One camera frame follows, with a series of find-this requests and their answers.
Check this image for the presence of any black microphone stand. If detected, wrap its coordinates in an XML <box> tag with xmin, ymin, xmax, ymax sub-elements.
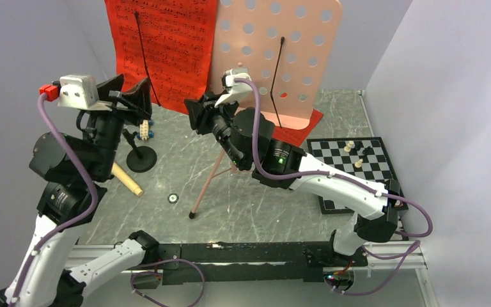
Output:
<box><xmin>122</xmin><ymin>129</ymin><xmax>157</xmax><ymax>173</ymax></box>

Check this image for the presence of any cream toy microphone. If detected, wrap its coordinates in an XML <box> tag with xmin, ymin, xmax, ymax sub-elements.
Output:
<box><xmin>111</xmin><ymin>162</ymin><xmax>144</xmax><ymax>197</ymax></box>

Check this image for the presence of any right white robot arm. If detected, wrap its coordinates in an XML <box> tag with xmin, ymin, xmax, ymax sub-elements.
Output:
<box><xmin>184</xmin><ymin>77</ymin><xmax>398</xmax><ymax>266</ymax></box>

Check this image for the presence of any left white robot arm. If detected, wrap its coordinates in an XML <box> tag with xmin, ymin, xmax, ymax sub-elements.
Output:
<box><xmin>0</xmin><ymin>74</ymin><xmax>160</xmax><ymax>306</ymax></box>

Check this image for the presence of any cream chess pawn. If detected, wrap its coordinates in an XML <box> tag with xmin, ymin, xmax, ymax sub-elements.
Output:
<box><xmin>354</xmin><ymin>158</ymin><xmax>364</xmax><ymax>169</ymax></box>

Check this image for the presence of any red sheet music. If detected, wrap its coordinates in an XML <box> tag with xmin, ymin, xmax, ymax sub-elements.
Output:
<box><xmin>105</xmin><ymin>0</ymin><xmax>218</xmax><ymax>114</ymax></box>
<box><xmin>272</xmin><ymin>109</ymin><xmax>324</xmax><ymax>146</ymax></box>

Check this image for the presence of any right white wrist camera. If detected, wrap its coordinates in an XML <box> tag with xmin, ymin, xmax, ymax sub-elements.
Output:
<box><xmin>215</xmin><ymin>67</ymin><xmax>253</xmax><ymax>107</ymax></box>

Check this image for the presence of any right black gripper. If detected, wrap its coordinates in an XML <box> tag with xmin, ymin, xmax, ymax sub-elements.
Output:
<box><xmin>185</xmin><ymin>89</ymin><xmax>249</xmax><ymax>168</ymax></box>

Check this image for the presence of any pink music stand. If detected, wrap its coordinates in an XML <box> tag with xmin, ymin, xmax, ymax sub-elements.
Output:
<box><xmin>188</xmin><ymin>0</ymin><xmax>344</xmax><ymax>220</ymax></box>

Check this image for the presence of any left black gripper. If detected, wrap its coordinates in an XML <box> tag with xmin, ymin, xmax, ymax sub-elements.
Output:
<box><xmin>85</xmin><ymin>74</ymin><xmax>153</xmax><ymax>177</ymax></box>

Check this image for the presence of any black chessboard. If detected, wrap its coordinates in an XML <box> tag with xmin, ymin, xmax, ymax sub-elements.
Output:
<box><xmin>306</xmin><ymin>136</ymin><xmax>409</xmax><ymax>216</ymax></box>

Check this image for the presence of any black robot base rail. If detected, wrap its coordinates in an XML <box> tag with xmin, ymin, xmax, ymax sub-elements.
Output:
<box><xmin>156</xmin><ymin>241</ymin><xmax>368</xmax><ymax>285</ymax></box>

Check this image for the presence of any black chess piece back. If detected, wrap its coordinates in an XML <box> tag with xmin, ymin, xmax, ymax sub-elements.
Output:
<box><xmin>353</xmin><ymin>141</ymin><xmax>375</xmax><ymax>156</ymax></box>

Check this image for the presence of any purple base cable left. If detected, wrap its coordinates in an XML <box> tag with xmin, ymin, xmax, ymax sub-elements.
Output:
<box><xmin>130</xmin><ymin>258</ymin><xmax>206</xmax><ymax>307</ymax></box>

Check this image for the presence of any cream blue toy car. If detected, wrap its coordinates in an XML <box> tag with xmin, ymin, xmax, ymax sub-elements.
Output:
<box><xmin>137</xmin><ymin>120</ymin><xmax>154</xmax><ymax>141</ymax></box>

